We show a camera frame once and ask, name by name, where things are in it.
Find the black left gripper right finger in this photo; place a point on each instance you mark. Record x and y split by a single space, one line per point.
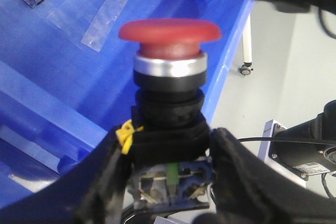
246 190

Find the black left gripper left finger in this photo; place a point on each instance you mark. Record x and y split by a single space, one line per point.
92 192

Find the white caster leg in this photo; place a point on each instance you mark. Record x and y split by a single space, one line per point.
246 67

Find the large blue bin right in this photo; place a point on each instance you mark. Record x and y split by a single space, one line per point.
58 101

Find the red mushroom push button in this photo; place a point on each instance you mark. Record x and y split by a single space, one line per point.
167 135

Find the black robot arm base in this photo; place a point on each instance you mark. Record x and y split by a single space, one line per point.
304 150

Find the clear tape patches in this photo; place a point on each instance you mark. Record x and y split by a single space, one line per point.
86 22

